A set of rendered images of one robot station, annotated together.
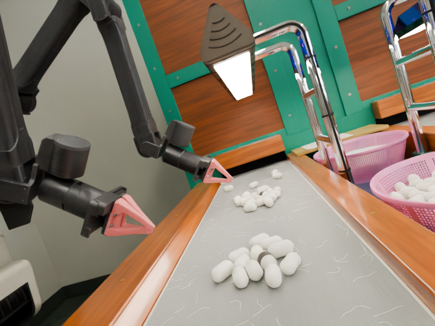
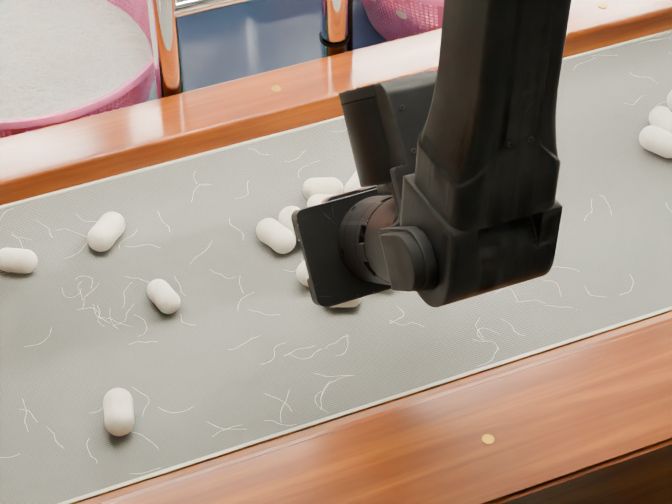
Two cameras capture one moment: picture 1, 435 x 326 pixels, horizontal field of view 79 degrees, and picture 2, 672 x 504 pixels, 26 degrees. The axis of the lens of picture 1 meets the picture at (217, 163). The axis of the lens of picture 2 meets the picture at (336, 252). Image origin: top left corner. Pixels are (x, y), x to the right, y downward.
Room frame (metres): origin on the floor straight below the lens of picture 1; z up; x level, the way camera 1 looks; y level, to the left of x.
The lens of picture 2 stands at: (1.13, 0.60, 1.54)
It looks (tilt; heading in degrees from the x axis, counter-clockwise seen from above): 45 degrees down; 238
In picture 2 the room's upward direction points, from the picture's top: straight up
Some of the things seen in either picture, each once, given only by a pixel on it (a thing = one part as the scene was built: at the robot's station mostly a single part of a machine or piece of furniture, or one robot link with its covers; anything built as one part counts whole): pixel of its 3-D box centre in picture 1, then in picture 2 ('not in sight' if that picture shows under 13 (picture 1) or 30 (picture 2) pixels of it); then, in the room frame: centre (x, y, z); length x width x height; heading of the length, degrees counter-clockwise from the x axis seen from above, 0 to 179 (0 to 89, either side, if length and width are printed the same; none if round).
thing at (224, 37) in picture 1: (235, 72); not in sight; (0.69, -0.12, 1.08); 0.62 x 0.08 x 0.07; 170
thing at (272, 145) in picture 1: (248, 152); not in sight; (1.13, -0.14, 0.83); 0.30 x 0.06 x 0.07; 80
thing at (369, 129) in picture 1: (335, 140); not in sight; (1.02, -0.47, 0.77); 0.33 x 0.15 x 0.01; 80
